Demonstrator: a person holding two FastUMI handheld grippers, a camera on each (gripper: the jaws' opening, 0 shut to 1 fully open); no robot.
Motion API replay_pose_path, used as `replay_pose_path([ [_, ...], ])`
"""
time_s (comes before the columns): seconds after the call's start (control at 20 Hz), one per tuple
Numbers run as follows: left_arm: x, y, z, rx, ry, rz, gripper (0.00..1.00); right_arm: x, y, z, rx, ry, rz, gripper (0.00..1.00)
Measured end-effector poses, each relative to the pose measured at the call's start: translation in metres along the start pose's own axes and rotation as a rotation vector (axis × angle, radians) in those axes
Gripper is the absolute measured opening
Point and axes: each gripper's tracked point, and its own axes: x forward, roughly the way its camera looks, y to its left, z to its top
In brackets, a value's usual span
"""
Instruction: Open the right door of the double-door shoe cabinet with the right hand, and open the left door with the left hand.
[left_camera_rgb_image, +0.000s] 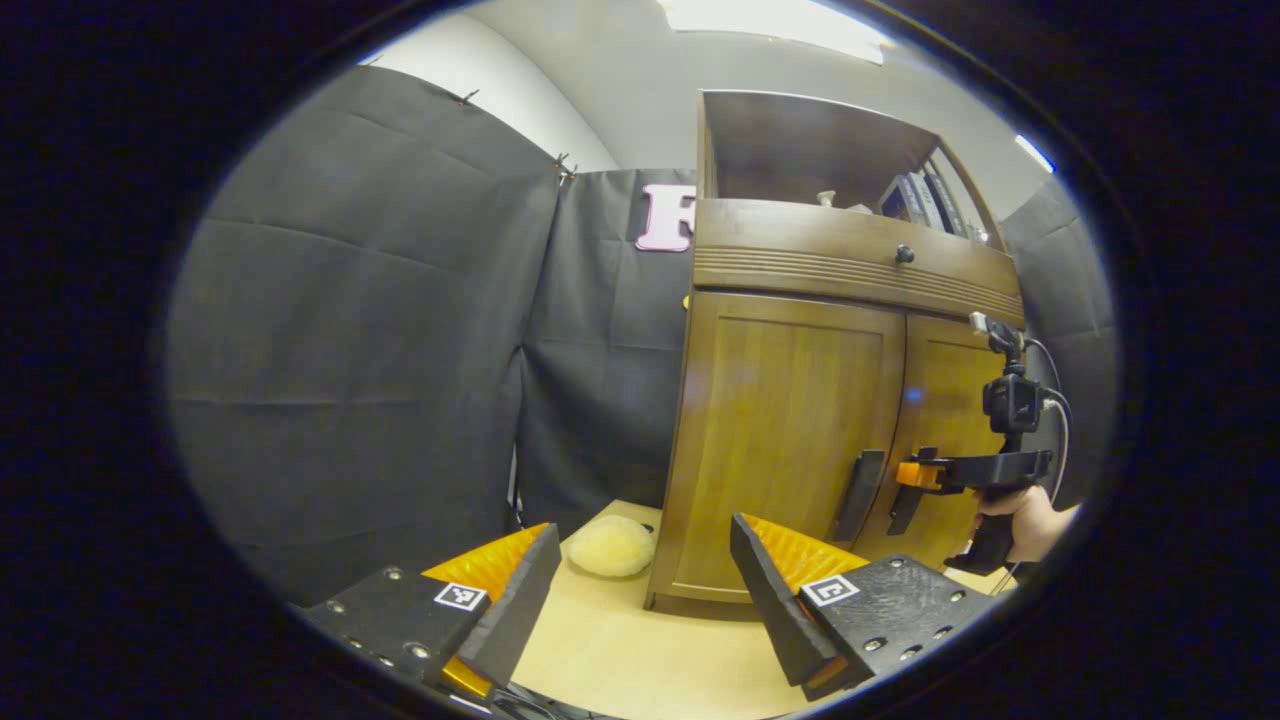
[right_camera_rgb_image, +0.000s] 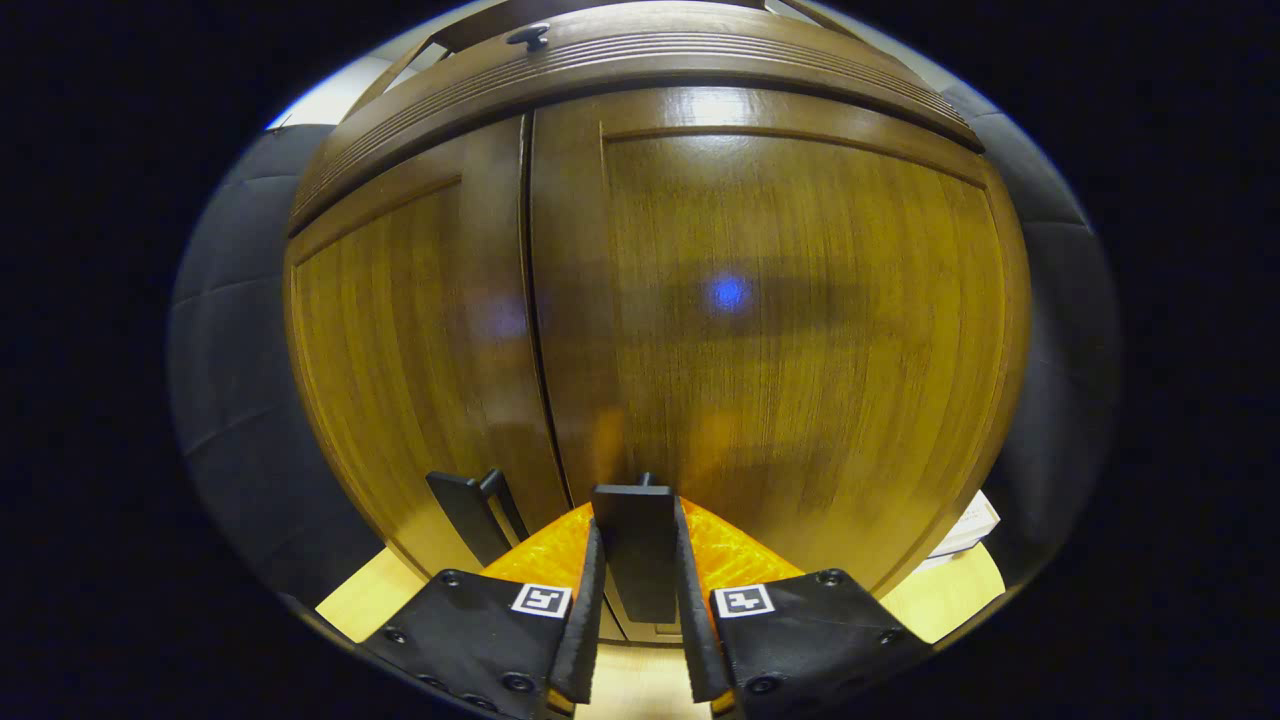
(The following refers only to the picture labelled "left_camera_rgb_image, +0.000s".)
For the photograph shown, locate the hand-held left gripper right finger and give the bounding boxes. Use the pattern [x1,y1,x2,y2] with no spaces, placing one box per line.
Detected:
[729,513,1001,701]

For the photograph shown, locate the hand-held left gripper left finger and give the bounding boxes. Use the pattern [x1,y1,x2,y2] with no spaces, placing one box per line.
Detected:
[300,522,563,703]

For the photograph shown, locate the wooden shoe cabinet door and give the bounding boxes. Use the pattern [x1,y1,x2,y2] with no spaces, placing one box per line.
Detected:
[855,312,1026,573]
[650,290,909,606]

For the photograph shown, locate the wooden double-door shoe cabinet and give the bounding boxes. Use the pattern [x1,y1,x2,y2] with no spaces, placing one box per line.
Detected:
[643,88,1031,616]

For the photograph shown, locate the wooden cabinet drawer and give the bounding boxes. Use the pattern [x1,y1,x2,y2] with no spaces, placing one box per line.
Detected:
[692,198,1027,329]

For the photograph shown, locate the pale yellow plush toy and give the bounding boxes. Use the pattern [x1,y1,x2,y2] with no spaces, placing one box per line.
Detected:
[566,514,658,579]

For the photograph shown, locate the black backdrop cloth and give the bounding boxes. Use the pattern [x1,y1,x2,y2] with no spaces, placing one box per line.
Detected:
[165,65,1119,606]

